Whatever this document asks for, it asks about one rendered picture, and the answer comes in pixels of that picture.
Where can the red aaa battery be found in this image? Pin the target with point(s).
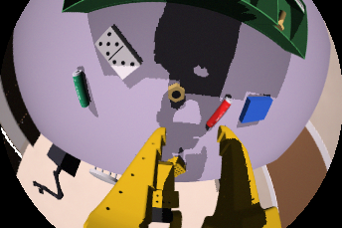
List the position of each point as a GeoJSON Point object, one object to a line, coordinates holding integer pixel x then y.
{"type": "Point", "coordinates": [219, 112]}

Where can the white domino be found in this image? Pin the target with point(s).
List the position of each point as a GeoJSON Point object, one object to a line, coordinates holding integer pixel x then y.
{"type": "Point", "coordinates": [117, 52]}

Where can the green battery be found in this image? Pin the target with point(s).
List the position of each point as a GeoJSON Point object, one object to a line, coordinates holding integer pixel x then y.
{"type": "Point", "coordinates": [81, 88]}

